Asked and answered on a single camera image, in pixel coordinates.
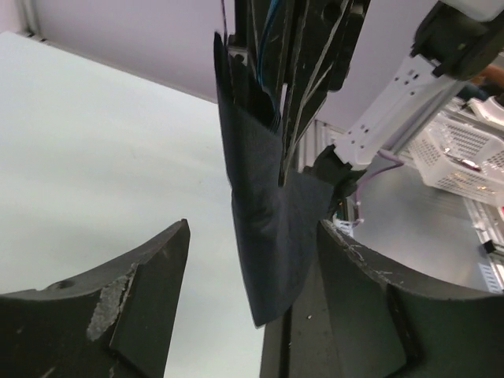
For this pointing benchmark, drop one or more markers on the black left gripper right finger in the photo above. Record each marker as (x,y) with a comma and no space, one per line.
(362,314)

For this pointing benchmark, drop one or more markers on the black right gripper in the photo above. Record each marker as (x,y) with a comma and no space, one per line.
(324,35)

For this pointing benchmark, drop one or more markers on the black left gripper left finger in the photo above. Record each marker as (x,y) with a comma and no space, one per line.
(115,320)

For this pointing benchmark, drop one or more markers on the blue metal fork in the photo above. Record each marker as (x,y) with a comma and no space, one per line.
(272,55)

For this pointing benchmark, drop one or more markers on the black paper napkin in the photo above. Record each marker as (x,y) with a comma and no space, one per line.
(275,227)

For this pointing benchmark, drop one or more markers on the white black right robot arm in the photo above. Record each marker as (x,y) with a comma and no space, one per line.
(452,43)

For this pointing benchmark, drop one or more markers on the white background storage basket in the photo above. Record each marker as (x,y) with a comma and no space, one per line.
(458,158)

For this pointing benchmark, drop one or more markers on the white slotted cable duct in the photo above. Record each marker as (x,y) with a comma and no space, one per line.
(490,279)

